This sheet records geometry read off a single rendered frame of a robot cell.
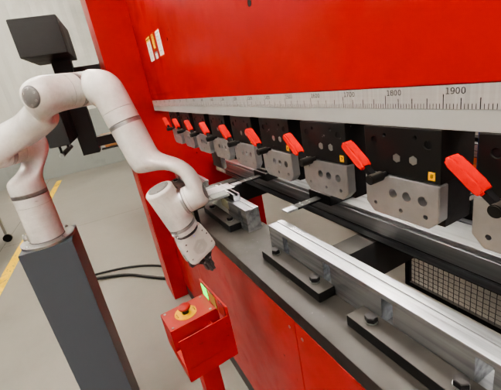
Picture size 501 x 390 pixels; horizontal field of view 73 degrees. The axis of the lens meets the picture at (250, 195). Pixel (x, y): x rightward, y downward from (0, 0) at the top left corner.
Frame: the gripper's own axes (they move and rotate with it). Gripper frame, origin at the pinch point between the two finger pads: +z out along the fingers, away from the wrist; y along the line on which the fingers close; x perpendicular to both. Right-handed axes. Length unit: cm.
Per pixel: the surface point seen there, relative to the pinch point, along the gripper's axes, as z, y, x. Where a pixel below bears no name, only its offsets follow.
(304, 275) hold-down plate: 4.4, 11.4, -29.8
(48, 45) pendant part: -84, 40, 140
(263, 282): 5.4, 4.8, -18.3
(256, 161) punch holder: -22.4, 27.5, -10.2
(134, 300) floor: 87, -14, 151
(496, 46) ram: -49, 18, -75
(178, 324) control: 7.3, -18.9, -0.7
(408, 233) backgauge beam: 7, 38, -48
